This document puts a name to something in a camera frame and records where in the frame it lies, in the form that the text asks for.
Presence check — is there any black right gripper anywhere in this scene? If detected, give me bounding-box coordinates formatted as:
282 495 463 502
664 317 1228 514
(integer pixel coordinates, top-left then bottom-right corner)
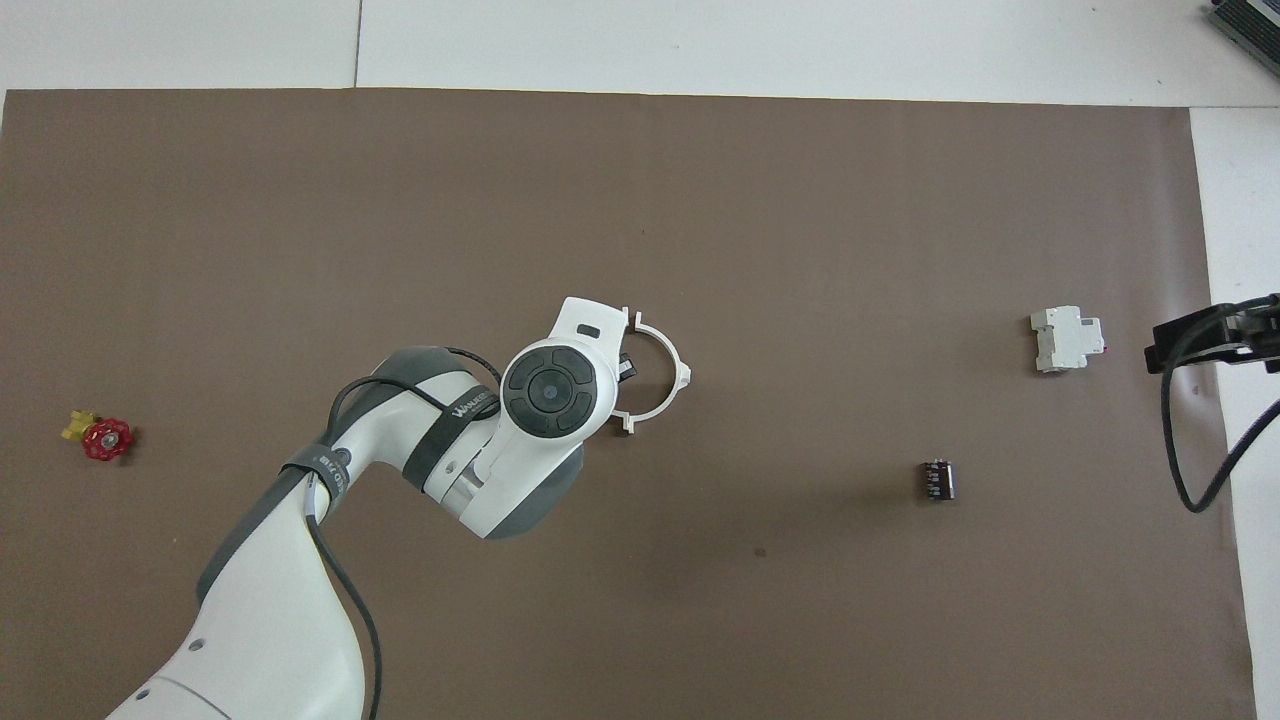
1147 293 1280 374

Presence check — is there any white half-ring pipe clamp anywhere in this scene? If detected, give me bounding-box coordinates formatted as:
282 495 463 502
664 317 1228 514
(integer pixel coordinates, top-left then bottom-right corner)
612 308 693 436

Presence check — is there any white circuit breaker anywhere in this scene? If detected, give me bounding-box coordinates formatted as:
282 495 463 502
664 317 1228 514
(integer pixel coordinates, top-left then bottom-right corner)
1030 305 1107 375

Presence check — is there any brown paper table mat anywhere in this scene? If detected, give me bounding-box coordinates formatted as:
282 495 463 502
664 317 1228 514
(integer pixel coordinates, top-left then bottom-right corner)
0 88 1259 720

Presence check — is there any small black connector block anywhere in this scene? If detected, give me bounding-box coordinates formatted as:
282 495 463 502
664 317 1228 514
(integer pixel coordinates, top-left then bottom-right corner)
915 458 956 504

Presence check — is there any grey ribbed device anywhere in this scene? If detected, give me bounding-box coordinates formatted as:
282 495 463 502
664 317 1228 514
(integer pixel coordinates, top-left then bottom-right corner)
1205 0 1280 51

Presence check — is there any red handwheel brass valve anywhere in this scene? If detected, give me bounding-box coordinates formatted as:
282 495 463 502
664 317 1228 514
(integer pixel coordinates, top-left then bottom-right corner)
62 408 134 463

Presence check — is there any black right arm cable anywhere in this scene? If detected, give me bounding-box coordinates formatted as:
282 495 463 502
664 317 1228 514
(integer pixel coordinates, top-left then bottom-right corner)
1160 300 1280 514

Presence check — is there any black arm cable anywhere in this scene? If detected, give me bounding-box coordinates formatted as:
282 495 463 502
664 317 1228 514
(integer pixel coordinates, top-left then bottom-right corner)
1160 300 1280 514
305 346 503 720

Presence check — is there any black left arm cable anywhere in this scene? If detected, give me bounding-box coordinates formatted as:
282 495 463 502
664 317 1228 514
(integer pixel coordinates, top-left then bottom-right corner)
305 346 503 720

